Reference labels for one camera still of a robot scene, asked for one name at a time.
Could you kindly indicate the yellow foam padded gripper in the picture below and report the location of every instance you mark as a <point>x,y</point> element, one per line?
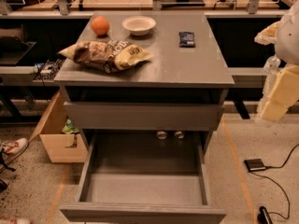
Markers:
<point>288,39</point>

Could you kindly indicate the grey drawer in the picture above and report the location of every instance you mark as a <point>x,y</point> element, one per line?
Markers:
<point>136,178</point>
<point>121,116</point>

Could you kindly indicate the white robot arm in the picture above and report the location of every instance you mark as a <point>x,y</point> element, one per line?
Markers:
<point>281,88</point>

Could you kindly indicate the grey drawer cabinet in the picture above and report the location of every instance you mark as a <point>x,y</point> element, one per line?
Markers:
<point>174,75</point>

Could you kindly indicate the right glass drawer knob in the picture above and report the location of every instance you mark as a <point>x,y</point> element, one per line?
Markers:
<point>179,134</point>

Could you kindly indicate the glass drawer knob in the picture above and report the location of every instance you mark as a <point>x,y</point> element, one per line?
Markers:
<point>179,134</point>
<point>161,135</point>

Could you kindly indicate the left glass drawer knob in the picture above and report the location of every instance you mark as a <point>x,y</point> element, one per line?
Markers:
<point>161,135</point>

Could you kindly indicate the grey top drawer front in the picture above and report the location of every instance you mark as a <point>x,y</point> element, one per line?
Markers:
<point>121,116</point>

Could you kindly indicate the clear sanitizer pump bottle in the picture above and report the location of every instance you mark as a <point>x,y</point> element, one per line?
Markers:
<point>272,64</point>

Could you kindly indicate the black power adapter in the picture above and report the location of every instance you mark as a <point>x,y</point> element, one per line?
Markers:
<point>254,165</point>

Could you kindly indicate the dark blue snack packet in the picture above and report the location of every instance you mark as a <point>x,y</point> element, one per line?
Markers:
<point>186,39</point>

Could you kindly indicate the black wheel caster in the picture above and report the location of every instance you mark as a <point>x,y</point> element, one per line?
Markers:
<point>263,216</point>

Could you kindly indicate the white bowl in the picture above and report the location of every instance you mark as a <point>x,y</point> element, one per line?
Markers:
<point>139,25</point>

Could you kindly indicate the yellow brown chip bag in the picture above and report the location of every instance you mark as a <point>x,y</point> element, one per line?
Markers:
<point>109,56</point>

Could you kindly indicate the orange fruit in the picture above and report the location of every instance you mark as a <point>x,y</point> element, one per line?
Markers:
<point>100,25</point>

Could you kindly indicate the green packet in box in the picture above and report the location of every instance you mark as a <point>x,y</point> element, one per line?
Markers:
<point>69,128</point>

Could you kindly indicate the wooden box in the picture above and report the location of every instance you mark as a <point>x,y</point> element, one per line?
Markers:
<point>60,147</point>

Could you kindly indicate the black patterned notebook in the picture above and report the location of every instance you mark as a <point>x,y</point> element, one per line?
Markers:
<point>48,70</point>

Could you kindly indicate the white red sneaker upper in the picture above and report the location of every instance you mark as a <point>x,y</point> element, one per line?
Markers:
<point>10,150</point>

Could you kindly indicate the white red sneaker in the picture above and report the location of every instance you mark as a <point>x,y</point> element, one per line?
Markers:
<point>10,150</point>
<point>14,220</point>

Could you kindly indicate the white red sneaker lower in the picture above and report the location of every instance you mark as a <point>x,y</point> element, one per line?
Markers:
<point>14,220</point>

